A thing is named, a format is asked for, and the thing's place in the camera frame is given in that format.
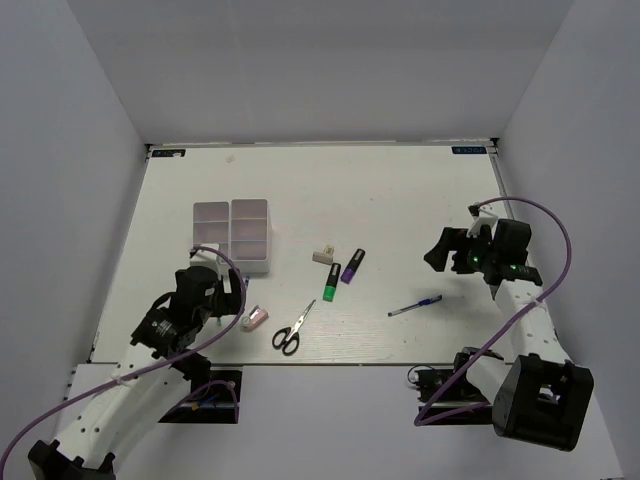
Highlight white eraser block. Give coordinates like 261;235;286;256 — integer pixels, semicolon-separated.
312;249;333;265

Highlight pink white stapler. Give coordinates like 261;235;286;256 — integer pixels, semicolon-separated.
241;305;269;331

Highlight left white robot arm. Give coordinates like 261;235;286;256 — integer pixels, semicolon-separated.
28;266;246;479

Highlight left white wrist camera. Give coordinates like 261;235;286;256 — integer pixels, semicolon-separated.
189;243;221;274

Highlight blue ballpoint pen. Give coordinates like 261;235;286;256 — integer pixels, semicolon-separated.
387;295;443;317

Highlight right white organizer box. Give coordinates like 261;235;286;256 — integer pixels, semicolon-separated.
230;199;272;275

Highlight green highlighter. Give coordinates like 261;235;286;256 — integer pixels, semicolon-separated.
322;263;341;302

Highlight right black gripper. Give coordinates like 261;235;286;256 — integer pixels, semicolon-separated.
424;226;499;274

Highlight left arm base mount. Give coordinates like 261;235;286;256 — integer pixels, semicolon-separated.
160;369;243;425

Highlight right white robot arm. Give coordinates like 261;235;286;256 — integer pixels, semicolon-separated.
407;218;594;452

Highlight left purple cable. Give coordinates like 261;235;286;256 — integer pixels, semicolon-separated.
0;244;250;469

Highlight purple highlighter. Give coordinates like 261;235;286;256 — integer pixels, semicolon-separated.
340;248;366;284

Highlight left corner label sticker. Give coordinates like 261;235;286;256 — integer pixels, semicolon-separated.
151;149;186;158

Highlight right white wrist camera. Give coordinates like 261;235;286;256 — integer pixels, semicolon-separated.
467;204;499;238

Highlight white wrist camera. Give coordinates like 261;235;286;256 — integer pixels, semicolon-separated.
189;243;221;274
467;204;499;238

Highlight right corner label sticker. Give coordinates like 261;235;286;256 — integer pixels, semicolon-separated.
451;145;487;155

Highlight black handled scissors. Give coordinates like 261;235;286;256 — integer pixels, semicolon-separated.
271;300;316;357

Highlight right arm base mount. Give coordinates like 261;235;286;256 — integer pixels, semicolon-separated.
407;365;492;426

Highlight corner label sticker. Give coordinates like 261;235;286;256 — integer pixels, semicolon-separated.
151;149;186;158
451;145;487;155

